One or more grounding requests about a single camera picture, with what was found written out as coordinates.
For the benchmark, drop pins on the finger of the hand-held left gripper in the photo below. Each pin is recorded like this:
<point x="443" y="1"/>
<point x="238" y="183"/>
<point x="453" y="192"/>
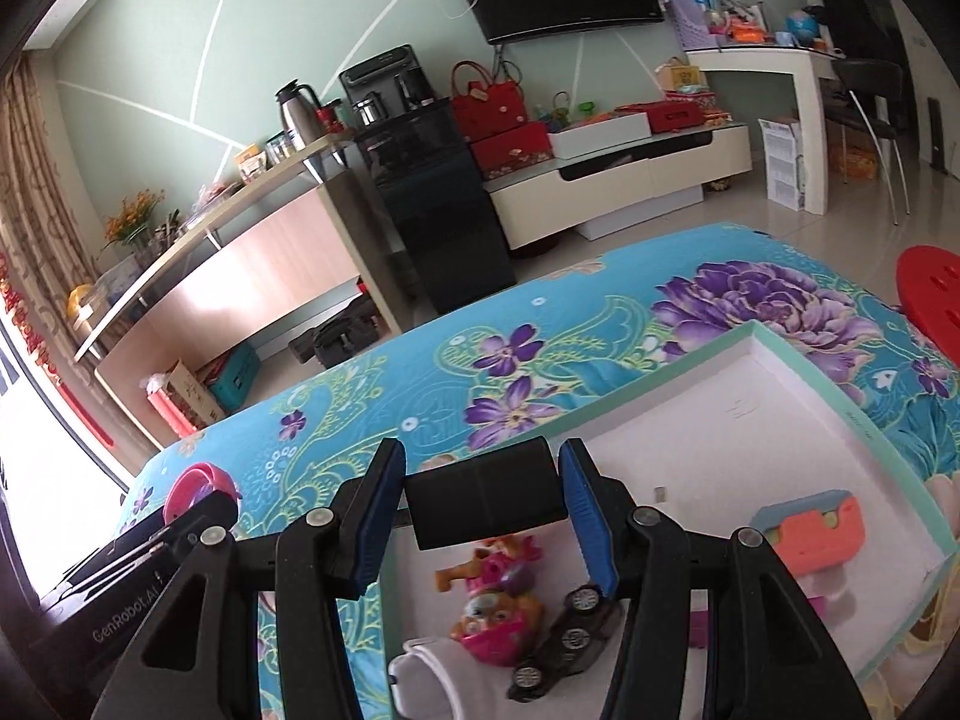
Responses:
<point x="214" y="514"/>

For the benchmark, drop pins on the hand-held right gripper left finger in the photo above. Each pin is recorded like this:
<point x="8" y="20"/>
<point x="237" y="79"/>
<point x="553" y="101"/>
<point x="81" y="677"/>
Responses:
<point x="379" y="532"/>

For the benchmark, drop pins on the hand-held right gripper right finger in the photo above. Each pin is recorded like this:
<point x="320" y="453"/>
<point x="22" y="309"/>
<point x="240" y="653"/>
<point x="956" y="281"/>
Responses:
<point x="592" y="525"/>

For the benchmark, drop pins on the black rectangular box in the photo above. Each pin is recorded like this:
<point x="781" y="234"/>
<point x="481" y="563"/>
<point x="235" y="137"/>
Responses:
<point x="480" y="495"/>

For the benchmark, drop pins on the black toy car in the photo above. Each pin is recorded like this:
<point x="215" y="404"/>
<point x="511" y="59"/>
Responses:
<point x="562" y="637"/>

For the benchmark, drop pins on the teal box with white inside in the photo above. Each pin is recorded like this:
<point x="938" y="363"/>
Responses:
<point x="675" y="420"/>

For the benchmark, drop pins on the white watch band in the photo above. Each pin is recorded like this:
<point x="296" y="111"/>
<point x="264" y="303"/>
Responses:
<point x="427" y="682"/>

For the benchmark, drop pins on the red paper bag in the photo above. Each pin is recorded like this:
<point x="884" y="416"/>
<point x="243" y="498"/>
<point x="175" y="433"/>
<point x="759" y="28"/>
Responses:
<point x="169" y="409"/>

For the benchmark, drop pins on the brown carton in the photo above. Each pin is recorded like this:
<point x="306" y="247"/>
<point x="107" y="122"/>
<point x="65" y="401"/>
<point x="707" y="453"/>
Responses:
<point x="196" y="394"/>

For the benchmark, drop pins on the pink dog toy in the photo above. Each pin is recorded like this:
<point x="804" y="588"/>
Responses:
<point x="491" y="607"/>

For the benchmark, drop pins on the blue crate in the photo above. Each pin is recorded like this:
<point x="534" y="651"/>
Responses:
<point x="236" y="382"/>

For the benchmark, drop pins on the magenta plastic piece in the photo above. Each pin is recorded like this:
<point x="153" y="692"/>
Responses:
<point x="699" y="626"/>

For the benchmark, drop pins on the red hanging ornament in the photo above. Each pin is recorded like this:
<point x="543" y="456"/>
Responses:
<point x="90" y="427"/>

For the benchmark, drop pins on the black bag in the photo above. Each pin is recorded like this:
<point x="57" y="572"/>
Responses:
<point x="337" y="334"/>

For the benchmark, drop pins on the small orange blue plastic toy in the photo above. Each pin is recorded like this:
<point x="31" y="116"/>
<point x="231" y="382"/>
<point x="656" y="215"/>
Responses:
<point x="810" y="540"/>

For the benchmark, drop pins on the floral blanket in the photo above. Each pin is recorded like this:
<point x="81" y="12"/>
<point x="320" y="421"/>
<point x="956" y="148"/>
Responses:
<point x="525" y="315"/>

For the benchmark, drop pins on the wooden desk with shelf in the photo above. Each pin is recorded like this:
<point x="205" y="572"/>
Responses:
<point x="262" y="270"/>

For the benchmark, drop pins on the orange flower bouquet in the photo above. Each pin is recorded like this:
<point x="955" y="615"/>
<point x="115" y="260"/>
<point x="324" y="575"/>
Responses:
<point x="131" y="217"/>

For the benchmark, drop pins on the black tea bar machine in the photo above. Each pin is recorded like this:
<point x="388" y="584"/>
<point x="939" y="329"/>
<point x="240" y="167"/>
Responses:
<point x="435" y="210"/>

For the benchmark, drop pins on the cream television stand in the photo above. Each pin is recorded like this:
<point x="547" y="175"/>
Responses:
<point x="622" y="180"/>

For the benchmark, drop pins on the beige curtain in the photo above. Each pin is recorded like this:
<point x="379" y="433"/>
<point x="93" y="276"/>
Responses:
<point x="37" y="187"/>

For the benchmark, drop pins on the red gift box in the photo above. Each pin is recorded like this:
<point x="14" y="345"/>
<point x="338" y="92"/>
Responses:
<point x="514" y="154"/>

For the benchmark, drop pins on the white carton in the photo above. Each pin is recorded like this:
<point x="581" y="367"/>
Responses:
<point x="780" y="165"/>

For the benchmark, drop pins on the dark thermos jug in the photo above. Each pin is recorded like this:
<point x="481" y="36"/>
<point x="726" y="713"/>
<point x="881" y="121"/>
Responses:
<point x="296" y="116"/>

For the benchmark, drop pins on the red stool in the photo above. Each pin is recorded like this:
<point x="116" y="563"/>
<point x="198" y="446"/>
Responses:
<point x="934" y="292"/>

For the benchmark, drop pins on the red gift bag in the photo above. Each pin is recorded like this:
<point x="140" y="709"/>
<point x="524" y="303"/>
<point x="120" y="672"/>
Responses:
<point x="487" y="109"/>

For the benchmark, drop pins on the white curved desk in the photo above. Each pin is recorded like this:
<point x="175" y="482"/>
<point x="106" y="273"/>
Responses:
<point x="814" y="112"/>

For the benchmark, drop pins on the purple basket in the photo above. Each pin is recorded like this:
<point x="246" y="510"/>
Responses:
<point x="694" y="26"/>

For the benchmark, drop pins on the black chair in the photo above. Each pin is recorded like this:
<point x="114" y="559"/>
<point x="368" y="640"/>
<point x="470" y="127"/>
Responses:
<point x="870" y="82"/>

